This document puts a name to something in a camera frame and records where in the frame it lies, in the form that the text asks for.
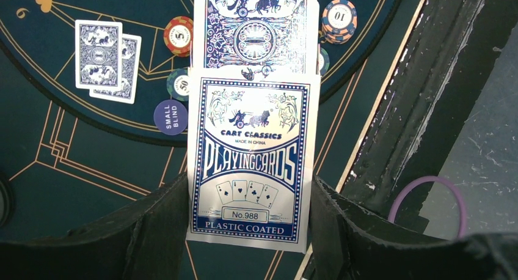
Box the red chip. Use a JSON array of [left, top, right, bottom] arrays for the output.
[[163, 16, 194, 57]]

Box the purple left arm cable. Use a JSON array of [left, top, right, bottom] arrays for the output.
[[387, 175, 468, 238]]

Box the purple white poker chip stack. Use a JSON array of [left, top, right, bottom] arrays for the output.
[[321, 0, 358, 44]]

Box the card sliding from deck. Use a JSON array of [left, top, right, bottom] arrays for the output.
[[191, 0, 318, 81]]

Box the blue playing card deck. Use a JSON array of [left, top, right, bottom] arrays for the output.
[[186, 68, 321, 253]]

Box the dealt card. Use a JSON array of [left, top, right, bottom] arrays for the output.
[[75, 20, 123, 91]]

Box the dark green poker mat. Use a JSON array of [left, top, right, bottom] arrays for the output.
[[0, 0, 434, 280]]

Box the green poker chip stack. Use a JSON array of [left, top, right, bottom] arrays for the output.
[[318, 47, 330, 76]]

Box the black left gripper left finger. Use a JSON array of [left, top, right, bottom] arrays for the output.
[[1, 173, 189, 279]]

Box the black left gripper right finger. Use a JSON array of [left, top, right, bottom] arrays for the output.
[[310, 177, 517, 279]]

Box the blue small blind button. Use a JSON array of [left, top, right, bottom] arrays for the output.
[[153, 99, 188, 136]]

